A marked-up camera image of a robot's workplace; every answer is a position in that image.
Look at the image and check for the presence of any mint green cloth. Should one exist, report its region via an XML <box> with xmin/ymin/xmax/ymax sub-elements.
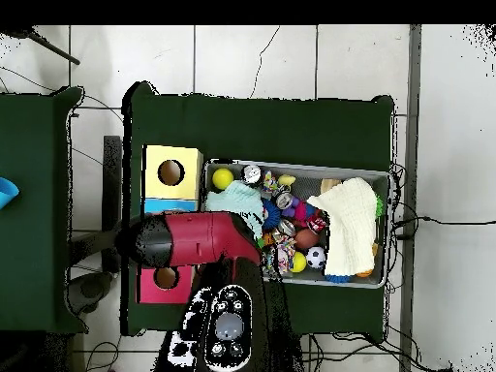
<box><xmin>204</xmin><ymin>179</ymin><xmax>265</xmax><ymax>241</ymax></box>

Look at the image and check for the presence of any wooden box with three holes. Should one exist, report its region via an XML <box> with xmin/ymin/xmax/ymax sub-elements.
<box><xmin>137</xmin><ymin>144</ymin><xmax>204</xmax><ymax>305</ymax></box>

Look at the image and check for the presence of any shallow mesh bin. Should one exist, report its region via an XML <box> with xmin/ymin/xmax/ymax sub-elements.
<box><xmin>201</xmin><ymin>158</ymin><xmax>392</xmax><ymax>290</ymax></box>

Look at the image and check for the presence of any blue spiky ball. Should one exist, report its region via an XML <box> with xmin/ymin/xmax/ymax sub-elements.
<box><xmin>262</xmin><ymin>198</ymin><xmax>282</xmax><ymax>233</ymax></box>

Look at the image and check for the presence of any silver drink can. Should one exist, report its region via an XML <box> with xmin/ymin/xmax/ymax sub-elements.
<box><xmin>241</xmin><ymin>165</ymin><xmax>264</xmax><ymax>186</ymax></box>

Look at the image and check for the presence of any yellow ball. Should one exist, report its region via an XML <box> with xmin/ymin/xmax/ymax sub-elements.
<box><xmin>289</xmin><ymin>251</ymin><xmax>308</xmax><ymax>273</ymax></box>
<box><xmin>211</xmin><ymin>168</ymin><xmax>235</xmax><ymax>192</ymax></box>

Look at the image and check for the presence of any brown toy football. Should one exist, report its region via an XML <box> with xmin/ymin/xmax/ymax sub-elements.
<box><xmin>294</xmin><ymin>228</ymin><xmax>321</xmax><ymax>251</ymax></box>

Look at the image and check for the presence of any crushed red can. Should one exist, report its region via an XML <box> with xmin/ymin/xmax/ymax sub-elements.
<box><xmin>306</xmin><ymin>211</ymin><xmax>330</xmax><ymax>234</ymax></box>

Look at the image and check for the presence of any dark green table cloth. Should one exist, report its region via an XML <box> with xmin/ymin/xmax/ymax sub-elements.
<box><xmin>0</xmin><ymin>86</ymin><xmax>88</xmax><ymax>335</ymax></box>
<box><xmin>121</xmin><ymin>81</ymin><xmax>396</xmax><ymax>342</ymax></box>

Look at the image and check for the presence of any small soccer ball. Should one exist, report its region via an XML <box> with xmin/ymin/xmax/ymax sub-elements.
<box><xmin>305</xmin><ymin>246</ymin><xmax>327</xmax><ymax>270</ymax></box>

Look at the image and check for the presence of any cream cloth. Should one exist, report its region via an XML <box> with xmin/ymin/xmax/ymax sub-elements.
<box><xmin>305</xmin><ymin>176</ymin><xmax>378</xmax><ymax>277</ymax></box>

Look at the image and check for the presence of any blue plastic cup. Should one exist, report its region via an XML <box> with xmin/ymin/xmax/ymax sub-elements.
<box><xmin>0</xmin><ymin>176</ymin><xmax>20</xmax><ymax>211</ymax></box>

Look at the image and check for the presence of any black rod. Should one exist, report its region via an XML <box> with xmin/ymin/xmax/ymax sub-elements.
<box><xmin>0</xmin><ymin>24</ymin><xmax>81</xmax><ymax>66</ymax></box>

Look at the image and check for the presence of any black cable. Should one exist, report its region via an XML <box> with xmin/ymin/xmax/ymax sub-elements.
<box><xmin>390</xmin><ymin>215</ymin><xmax>496</xmax><ymax>239</ymax></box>

